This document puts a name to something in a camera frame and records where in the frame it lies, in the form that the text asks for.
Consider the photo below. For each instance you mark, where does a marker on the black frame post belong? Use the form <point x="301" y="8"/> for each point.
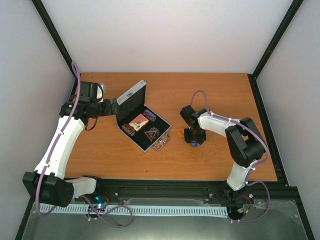
<point x="280" y="31"/>
<point x="46" y="19"/>

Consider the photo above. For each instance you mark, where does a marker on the green lit circuit board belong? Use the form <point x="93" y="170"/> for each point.
<point x="102" y="201"/>

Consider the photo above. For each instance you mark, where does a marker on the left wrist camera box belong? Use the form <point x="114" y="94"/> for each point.
<point x="91" y="92"/>

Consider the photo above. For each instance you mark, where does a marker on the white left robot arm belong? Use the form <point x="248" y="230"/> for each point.
<point x="47" y="183"/>

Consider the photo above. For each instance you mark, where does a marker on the white slotted cable duct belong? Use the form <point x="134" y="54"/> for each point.
<point x="146" y="210"/>

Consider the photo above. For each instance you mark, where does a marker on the clear round plastic disc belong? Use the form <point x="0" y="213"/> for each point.
<point x="154" y="132"/>

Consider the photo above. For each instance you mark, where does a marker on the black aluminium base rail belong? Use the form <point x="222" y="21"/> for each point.
<point x="214" y="192"/>

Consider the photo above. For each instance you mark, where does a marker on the left black frame post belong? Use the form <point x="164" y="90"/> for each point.
<point x="46" y="19"/>

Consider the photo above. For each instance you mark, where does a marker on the right black frame post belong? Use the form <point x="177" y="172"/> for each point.
<point x="280" y="31"/>

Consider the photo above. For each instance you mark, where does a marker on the right black side rail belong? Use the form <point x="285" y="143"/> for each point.
<point x="270" y="139"/>

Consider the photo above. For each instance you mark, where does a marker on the playing card deck box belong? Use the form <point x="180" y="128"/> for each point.
<point x="138" y="122"/>

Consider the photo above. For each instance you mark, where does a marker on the purple poker chip stack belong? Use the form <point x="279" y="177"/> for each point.
<point x="149" y="115"/>

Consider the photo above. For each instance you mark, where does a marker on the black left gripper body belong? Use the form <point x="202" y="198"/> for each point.
<point x="99" y="111"/>

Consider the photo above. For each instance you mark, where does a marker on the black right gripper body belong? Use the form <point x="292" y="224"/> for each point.
<point x="195" y="135"/>

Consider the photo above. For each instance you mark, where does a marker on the aluminium poker case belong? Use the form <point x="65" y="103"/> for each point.
<point x="131" y="104"/>

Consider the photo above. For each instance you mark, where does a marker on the black red triangular button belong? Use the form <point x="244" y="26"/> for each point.
<point x="147" y="135"/>

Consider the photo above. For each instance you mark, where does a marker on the orange round dealer button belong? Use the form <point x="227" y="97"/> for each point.
<point x="180" y="133"/>

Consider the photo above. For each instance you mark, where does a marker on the metal front plate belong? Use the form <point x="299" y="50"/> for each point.
<point x="278" y="220"/>

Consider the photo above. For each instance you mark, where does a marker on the blue round blind button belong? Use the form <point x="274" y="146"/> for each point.
<point x="194" y="145"/>

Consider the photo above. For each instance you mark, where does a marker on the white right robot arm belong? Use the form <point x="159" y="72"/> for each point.
<point x="245" y="143"/>

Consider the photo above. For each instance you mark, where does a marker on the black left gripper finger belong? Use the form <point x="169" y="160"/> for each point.
<point x="114" y="101"/>
<point x="115" y="109"/>

